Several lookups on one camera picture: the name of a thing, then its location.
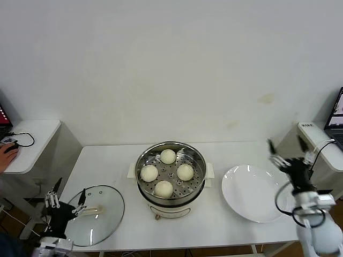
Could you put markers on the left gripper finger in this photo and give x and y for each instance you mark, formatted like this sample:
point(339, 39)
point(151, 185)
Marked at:
point(81, 204)
point(52, 199)

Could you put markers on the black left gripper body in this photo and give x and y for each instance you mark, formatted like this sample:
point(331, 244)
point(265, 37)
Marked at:
point(57, 217)

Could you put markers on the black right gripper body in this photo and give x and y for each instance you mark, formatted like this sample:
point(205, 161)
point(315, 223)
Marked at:
point(298, 174)

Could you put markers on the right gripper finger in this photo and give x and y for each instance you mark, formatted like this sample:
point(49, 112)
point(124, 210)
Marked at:
point(278, 161)
point(306, 155)

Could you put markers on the white steamed baozi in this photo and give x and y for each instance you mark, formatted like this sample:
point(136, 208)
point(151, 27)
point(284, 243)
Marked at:
point(149, 173)
point(168, 156)
point(185, 172)
point(163, 188)

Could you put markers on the stainless steel steamer basket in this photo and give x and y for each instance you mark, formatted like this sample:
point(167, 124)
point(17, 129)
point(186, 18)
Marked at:
point(146, 158)

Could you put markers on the person's hand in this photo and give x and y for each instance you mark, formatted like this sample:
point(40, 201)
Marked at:
point(8, 158)

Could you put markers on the white side table with label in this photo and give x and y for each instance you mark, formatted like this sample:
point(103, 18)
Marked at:
point(321, 134)

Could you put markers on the white round plate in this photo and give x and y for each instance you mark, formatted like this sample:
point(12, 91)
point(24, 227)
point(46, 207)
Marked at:
point(249, 192)

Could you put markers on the black laptop with pale windows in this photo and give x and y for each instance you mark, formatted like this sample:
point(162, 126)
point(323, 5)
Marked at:
point(336, 123)

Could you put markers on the person's dark blue clothing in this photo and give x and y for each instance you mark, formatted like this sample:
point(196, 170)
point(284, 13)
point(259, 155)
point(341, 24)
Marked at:
point(10, 246)

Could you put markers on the white side table with mouse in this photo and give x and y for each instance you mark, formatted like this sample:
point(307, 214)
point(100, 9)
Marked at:
point(40, 139)

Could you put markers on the black computer mouse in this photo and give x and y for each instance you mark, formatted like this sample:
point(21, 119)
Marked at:
point(14, 146)

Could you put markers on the white QR code card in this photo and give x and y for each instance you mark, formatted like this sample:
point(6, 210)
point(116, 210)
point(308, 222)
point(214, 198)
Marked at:
point(7, 140)

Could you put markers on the black laptop beside mouse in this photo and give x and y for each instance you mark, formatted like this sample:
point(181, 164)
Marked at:
point(4, 117)

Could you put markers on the white wall outlet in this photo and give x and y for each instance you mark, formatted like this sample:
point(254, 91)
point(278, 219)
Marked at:
point(40, 182)

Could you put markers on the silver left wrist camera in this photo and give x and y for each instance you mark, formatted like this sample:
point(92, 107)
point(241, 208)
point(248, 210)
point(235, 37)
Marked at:
point(57, 243)

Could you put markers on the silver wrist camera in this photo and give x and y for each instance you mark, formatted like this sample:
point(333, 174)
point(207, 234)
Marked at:
point(57, 243)
point(327, 200)

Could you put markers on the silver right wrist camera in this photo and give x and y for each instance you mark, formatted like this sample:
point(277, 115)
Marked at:
point(327, 200)

